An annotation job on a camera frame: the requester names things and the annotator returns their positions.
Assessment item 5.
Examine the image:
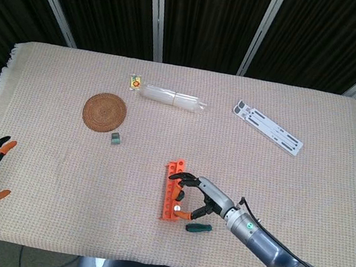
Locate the clear bag of sticks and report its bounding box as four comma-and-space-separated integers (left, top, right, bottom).
137, 82, 211, 115

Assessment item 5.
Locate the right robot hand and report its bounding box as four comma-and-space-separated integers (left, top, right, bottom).
161, 169, 242, 228

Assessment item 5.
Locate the white folding laptop stand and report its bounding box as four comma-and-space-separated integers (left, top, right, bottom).
226, 98, 310, 158

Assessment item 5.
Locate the beige woven tablecloth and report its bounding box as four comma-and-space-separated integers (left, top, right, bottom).
0, 35, 356, 267

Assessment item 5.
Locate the small green block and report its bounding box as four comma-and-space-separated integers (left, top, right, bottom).
109, 131, 123, 147

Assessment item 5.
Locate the orange tool holder block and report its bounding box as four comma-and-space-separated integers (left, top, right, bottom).
158, 159, 191, 224

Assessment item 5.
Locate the black screwdriver teal stripe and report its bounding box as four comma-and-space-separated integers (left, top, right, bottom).
184, 220, 215, 236

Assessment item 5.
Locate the round woven rattan coaster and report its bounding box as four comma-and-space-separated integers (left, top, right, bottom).
79, 89, 130, 137

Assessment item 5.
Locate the small yellow candy packet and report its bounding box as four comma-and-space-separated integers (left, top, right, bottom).
127, 73, 144, 92

